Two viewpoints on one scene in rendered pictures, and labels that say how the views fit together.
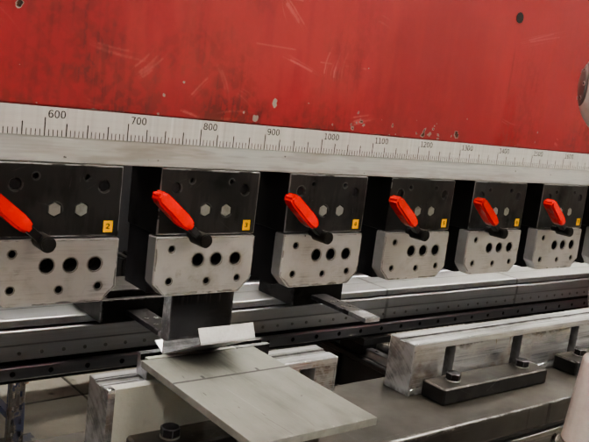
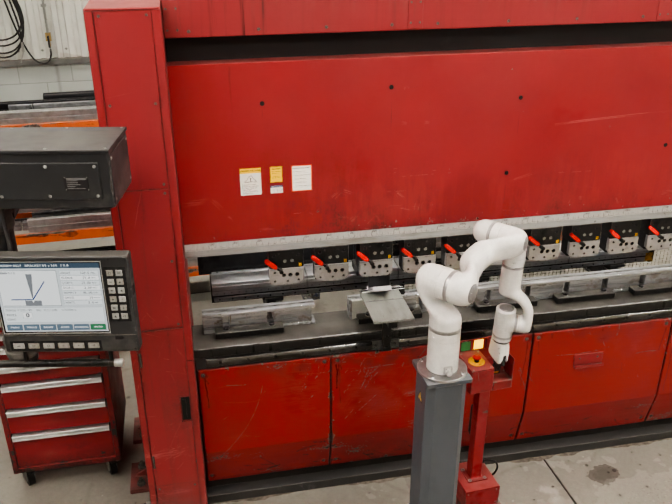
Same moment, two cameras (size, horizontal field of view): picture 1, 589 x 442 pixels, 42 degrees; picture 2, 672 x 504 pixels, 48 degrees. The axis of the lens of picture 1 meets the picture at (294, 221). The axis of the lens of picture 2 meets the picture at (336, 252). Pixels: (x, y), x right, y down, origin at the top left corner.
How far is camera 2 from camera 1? 2.46 m
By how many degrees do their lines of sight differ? 31
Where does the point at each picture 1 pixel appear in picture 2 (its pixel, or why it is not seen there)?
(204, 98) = (371, 224)
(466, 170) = not seen: hidden behind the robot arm
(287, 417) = (388, 315)
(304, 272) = (412, 268)
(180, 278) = (368, 272)
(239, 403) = (378, 310)
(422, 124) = (459, 217)
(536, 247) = (530, 253)
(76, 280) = (337, 274)
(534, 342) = (539, 288)
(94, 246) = (341, 265)
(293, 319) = not seen: hidden behind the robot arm
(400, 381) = not seen: hidden behind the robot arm
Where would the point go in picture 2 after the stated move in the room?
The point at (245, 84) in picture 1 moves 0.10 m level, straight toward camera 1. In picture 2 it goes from (385, 217) to (377, 226)
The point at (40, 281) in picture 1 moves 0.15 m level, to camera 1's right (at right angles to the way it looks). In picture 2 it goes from (328, 275) to (358, 282)
